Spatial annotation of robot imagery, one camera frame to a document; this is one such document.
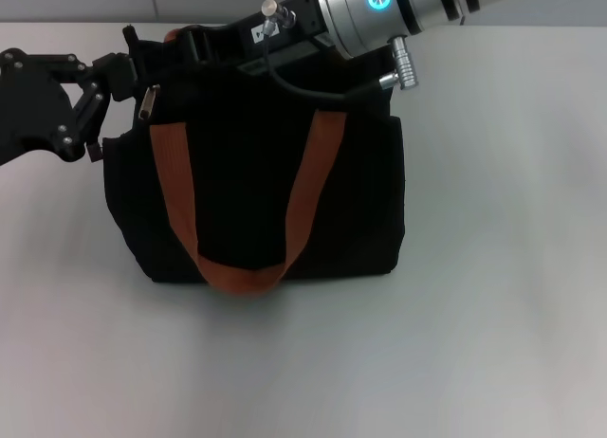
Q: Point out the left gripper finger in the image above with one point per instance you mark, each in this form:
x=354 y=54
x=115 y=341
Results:
x=116 y=68
x=87 y=111

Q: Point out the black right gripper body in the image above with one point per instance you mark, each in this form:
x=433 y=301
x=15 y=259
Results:
x=303 y=25

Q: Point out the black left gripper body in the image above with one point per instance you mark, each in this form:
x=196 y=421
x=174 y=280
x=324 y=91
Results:
x=33 y=111

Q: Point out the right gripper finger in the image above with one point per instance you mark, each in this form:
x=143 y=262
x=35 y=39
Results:
x=196 y=44

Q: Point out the silver metal zipper pull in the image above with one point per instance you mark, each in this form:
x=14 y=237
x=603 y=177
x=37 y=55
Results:
x=148 y=104

